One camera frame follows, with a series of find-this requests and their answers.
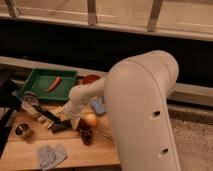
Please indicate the green plastic tray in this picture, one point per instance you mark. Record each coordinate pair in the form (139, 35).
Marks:
(40, 79)

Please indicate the pale banana pieces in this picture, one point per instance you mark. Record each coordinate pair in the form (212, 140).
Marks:
(57, 112)

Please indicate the blue sponge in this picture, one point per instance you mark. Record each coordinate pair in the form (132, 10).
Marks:
(98, 106)

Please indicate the dark grape bunch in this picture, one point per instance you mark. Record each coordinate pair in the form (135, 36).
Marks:
(85, 132)

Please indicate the apple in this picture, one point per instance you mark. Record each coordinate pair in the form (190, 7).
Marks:
(91, 120)

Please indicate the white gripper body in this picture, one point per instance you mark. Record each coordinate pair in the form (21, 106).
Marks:
(72, 111)

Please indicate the small metal cup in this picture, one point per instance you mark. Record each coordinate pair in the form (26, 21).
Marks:
(23, 130)

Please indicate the grey blue cloth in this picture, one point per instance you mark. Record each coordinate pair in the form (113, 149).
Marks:
(49, 158)

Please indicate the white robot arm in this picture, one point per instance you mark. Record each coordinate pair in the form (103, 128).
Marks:
(135, 92)

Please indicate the black eraser block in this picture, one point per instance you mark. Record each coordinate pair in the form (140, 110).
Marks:
(62, 126)

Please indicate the glass jar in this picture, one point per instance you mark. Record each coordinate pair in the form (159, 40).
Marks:
(29, 102)

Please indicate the orange bowl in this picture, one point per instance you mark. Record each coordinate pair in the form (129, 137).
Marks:
(90, 79)

